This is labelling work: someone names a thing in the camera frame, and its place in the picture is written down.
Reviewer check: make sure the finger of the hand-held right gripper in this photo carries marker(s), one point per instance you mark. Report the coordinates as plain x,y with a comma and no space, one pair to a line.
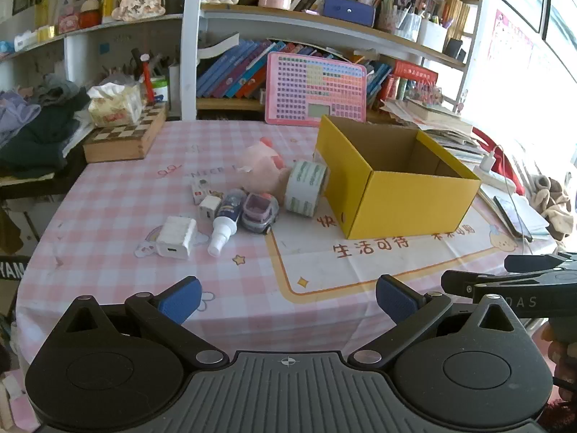
527,262
455,279

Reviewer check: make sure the pink plush toy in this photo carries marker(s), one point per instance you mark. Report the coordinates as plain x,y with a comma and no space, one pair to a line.
261,167

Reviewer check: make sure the row of blue books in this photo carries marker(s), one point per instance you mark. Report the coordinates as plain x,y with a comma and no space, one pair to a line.
234,72

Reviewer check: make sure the black lettered bag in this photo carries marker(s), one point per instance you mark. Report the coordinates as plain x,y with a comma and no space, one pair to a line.
10,270

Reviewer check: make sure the small black box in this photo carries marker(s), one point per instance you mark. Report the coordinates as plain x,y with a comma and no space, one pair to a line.
455,48

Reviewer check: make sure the red boxed book set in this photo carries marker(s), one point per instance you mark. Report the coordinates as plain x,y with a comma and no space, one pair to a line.
414,72

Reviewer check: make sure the white pen holder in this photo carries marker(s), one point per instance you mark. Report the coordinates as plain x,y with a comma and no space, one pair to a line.
432,36

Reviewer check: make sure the dark smartphone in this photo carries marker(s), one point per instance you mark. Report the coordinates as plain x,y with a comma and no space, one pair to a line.
514,216

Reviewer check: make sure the small white charger cube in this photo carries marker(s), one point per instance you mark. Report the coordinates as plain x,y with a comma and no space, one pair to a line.
208,209

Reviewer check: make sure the green white jar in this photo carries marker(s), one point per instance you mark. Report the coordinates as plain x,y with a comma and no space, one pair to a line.
160,90

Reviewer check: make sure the clear pen holder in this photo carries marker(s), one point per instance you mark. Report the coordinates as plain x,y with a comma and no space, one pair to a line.
405,25

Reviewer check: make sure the dark clothes pile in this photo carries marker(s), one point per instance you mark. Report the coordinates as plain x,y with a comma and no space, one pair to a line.
40,140

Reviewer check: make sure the yellow bottle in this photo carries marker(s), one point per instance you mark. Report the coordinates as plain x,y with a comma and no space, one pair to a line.
109,4

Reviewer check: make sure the white ribbed charger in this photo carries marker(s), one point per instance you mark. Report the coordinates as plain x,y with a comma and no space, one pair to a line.
176,237

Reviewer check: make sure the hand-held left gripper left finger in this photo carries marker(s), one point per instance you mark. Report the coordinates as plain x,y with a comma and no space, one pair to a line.
182,301

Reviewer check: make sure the person's right hand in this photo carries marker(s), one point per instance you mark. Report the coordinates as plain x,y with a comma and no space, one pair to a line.
556,347

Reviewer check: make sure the wooden chessboard box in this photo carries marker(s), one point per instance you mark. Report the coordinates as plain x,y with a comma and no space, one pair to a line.
121,144

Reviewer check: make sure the tissue pack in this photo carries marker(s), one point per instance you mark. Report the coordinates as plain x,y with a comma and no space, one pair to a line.
112,110

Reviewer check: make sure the blue box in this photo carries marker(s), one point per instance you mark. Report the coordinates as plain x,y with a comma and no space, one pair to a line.
347,11

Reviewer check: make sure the white plug charger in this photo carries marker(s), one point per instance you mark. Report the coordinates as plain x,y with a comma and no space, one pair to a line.
487,162

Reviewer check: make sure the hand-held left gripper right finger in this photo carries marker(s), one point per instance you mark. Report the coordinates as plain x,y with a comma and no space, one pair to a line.
394,301

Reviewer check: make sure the purple toy car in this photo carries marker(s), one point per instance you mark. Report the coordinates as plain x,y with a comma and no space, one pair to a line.
259,211

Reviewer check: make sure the white spray bottle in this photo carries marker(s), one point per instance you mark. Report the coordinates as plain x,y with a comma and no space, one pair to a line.
225,223

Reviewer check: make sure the grey cloth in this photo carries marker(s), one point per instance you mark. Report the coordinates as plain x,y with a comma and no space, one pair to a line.
56,88

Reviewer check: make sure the white bookshelf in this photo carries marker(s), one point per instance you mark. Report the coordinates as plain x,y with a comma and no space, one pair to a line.
189,54

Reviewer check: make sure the pink learning board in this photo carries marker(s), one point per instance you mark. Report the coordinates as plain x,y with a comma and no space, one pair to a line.
288,90

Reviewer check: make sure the stack of books and papers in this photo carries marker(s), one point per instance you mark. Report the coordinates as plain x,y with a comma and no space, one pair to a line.
432,116

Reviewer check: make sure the yellow cardboard box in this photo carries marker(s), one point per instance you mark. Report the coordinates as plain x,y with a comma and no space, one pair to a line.
405,203

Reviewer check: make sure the pink wall poster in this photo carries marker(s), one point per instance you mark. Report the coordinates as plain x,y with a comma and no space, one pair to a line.
509,40

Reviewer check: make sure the beige plush toy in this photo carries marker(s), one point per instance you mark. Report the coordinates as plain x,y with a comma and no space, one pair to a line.
554,207

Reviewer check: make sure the purple cloth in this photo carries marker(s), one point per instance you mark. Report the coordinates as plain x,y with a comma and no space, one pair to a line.
16,115

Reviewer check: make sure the white tape roll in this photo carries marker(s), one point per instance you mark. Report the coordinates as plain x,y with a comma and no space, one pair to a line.
294,189

